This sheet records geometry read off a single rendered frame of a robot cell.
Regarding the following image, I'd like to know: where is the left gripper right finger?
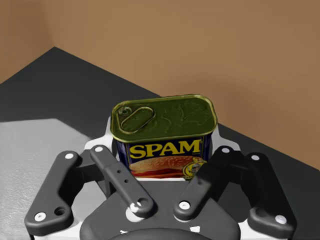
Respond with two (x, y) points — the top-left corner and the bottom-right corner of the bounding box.
(172, 123), (298, 235)

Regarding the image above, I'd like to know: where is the green and blue rectangular can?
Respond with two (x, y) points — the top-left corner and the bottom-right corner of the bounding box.
(110, 94), (218, 181)

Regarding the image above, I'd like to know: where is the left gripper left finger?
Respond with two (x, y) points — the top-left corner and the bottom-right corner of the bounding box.
(24, 117), (158, 235)

